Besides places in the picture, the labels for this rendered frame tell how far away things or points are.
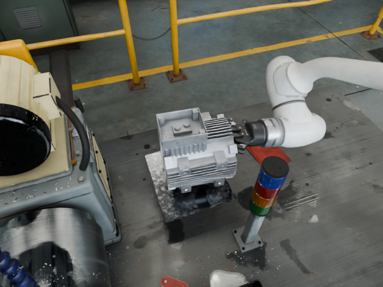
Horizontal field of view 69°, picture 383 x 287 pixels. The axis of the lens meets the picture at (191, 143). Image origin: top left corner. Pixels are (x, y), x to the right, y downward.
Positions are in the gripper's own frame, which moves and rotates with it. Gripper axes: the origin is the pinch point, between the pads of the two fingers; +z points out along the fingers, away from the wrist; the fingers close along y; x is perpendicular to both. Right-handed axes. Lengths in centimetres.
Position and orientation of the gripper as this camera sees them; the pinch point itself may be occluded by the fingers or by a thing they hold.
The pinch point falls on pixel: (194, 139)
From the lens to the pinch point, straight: 79.8
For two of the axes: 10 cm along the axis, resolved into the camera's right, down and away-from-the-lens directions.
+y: 2.2, 7.4, -6.3
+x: -1.1, 6.6, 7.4
